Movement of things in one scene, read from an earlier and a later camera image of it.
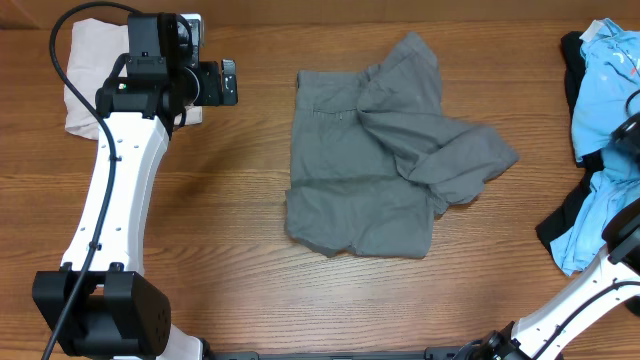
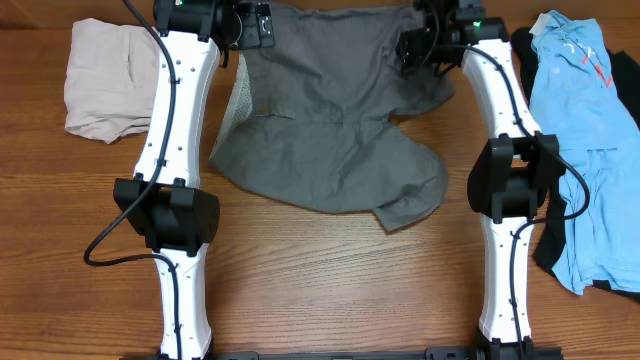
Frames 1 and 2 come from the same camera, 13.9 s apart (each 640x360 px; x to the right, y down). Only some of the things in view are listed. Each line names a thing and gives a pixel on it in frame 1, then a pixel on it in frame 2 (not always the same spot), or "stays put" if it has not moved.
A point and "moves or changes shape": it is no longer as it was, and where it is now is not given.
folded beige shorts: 95,48 stays put
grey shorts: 375,160 moves or changes shape
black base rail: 467,352 stays put
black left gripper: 209,74 to 265,32
